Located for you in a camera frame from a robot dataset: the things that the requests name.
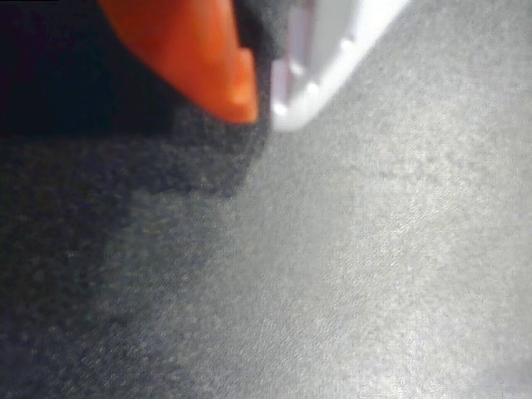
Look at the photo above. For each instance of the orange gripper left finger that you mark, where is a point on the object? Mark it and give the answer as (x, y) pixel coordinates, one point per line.
(195, 54)

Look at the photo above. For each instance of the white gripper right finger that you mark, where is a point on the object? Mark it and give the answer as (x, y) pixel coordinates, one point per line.
(328, 50)

